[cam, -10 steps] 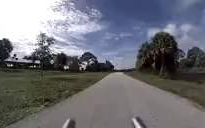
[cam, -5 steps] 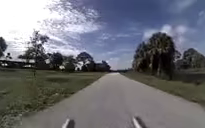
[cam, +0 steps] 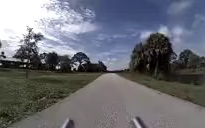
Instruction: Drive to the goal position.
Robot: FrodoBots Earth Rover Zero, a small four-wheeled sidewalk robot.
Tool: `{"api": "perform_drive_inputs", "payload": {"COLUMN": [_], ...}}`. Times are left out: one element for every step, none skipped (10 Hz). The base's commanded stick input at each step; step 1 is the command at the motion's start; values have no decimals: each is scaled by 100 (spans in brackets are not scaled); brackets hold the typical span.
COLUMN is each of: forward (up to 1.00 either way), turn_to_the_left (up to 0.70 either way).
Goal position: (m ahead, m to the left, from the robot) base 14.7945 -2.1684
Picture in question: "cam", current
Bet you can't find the row of trees and houses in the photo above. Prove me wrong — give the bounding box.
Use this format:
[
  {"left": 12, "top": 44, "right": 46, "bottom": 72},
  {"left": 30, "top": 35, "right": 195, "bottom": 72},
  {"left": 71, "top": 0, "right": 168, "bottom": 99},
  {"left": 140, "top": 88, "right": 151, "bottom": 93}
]
[{"left": 31, "top": 51, "right": 108, "bottom": 74}]

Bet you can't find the grey asphalt road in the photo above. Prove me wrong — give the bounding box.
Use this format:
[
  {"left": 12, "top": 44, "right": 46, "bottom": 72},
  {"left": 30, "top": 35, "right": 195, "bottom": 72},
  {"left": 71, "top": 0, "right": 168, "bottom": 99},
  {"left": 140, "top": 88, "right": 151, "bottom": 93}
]
[{"left": 9, "top": 72, "right": 205, "bottom": 128}]

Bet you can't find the large dark tree clump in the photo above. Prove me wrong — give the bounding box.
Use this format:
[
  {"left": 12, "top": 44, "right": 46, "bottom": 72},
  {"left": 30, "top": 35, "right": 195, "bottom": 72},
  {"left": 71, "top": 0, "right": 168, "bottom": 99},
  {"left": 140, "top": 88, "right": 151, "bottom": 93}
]
[{"left": 128, "top": 32, "right": 178, "bottom": 80}]

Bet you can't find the robot's own part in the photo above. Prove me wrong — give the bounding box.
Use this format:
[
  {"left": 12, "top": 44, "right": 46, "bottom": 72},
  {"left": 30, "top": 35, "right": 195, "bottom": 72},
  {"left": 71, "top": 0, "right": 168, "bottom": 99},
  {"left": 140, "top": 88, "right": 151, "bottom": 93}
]
[
  {"left": 132, "top": 116, "right": 144, "bottom": 128},
  {"left": 61, "top": 117, "right": 72, "bottom": 128}
]

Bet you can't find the thin bare-trunk tree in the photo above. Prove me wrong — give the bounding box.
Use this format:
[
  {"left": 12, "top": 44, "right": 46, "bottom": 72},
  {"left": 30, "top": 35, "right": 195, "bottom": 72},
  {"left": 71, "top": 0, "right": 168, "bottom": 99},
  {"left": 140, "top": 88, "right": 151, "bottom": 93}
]
[{"left": 13, "top": 25, "right": 45, "bottom": 79}]

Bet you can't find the grass field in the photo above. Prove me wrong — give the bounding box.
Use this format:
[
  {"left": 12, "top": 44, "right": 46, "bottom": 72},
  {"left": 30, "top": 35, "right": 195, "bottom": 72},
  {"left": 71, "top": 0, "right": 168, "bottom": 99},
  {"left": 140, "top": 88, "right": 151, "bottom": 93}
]
[{"left": 0, "top": 67, "right": 103, "bottom": 128}]

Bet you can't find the grass verge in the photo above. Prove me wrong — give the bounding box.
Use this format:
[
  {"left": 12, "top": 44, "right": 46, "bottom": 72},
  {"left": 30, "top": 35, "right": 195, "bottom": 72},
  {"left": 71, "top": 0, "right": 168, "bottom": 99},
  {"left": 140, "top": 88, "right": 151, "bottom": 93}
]
[{"left": 116, "top": 67, "right": 205, "bottom": 110}]

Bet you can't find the row of distant trees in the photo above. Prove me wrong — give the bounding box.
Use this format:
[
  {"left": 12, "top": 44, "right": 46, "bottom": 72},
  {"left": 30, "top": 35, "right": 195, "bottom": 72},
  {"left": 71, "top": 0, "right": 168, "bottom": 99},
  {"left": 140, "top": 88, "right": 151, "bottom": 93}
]
[{"left": 174, "top": 48, "right": 205, "bottom": 70}]

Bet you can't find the low long building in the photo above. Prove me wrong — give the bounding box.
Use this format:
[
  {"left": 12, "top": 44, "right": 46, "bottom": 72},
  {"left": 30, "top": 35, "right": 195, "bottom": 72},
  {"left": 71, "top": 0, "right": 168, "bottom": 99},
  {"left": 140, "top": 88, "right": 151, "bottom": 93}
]
[{"left": 0, "top": 57, "right": 33, "bottom": 69}]

